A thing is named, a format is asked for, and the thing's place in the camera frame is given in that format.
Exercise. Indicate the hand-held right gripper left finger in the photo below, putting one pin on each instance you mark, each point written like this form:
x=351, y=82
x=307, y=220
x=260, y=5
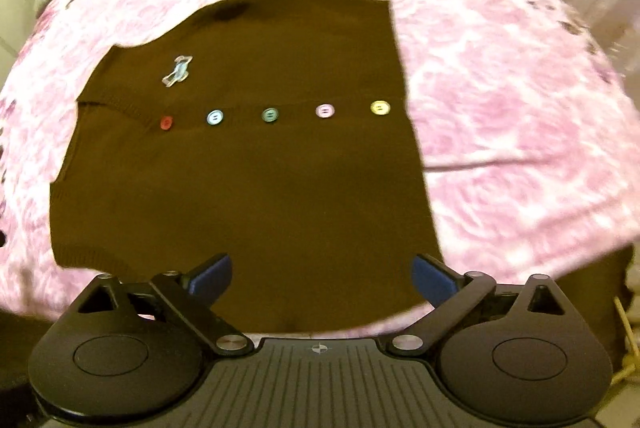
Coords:
x=214, y=278

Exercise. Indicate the pink floral blanket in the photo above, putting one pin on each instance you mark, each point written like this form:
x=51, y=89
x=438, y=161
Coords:
x=500, y=107

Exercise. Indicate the brown buttoned cardigan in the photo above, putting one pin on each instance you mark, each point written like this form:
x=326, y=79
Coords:
x=250, y=188

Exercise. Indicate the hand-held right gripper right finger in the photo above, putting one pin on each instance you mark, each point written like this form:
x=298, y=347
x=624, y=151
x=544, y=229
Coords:
x=431, y=280

